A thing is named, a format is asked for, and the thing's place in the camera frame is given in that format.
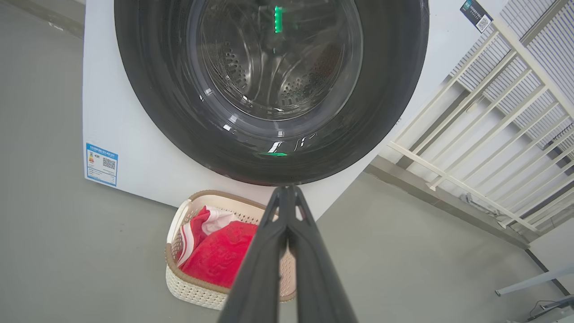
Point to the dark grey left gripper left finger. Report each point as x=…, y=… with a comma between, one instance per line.
x=258, y=269

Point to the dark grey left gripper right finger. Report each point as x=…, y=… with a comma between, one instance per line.
x=314, y=278

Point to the red and white clothes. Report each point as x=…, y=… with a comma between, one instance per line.
x=219, y=255

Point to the dark round glass washer door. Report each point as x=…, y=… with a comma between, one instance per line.
x=148, y=89

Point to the cream perforated basket brown rim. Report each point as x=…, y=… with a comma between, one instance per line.
x=188, y=291

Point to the stainless steel washing machine drum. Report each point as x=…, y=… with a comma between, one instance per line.
x=278, y=67

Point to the white front-load washing machine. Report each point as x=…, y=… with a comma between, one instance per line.
x=125, y=112

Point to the blue energy label sticker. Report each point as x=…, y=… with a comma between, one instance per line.
x=102, y=164

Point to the white metal bar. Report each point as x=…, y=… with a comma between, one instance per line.
x=533, y=280

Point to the black QR code sticker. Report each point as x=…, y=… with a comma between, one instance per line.
x=476, y=15

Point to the white window blinds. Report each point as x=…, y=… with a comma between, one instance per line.
x=551, y=49

